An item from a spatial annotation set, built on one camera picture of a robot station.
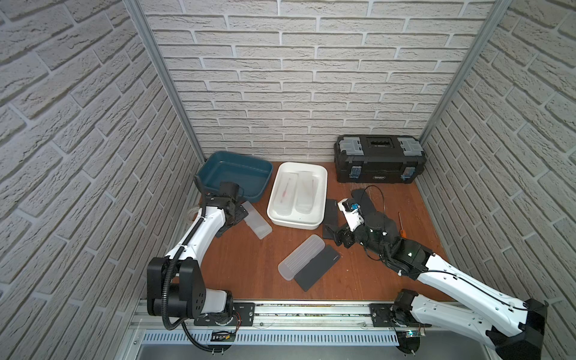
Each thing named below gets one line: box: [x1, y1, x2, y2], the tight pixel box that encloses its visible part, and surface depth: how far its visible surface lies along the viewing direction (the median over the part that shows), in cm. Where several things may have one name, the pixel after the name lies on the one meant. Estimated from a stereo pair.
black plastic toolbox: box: [333, 134, 427, 184], surface depth 103 cm
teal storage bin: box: [195, 150, 274, 204], surface depth 117 cm
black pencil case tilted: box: [348, 189, 377, 215], surface depth 105 cm
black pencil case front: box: [293, 244, 342, 292], surface depth 85 cm
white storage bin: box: [267, 162, 328, 231], surface depth 102 cm
